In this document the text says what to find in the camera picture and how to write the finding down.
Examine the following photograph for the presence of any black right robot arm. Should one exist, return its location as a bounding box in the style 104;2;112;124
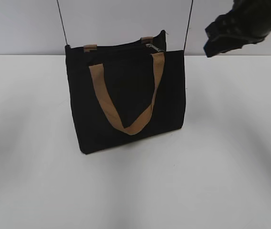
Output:
203;0;271;58

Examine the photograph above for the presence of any thin black cord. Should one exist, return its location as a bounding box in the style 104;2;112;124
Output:
57;0;70;47
182;0;195;52

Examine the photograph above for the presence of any black canvas tote bag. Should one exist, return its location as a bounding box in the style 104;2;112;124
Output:
65;31;186;154

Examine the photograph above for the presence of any thin black cord right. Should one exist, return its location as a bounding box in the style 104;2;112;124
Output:
182;0;195;52

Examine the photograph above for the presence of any thin black cord left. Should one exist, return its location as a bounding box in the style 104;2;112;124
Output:
57;0;70;47

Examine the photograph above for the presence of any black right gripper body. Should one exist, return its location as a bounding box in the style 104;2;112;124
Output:
203;9;271;58

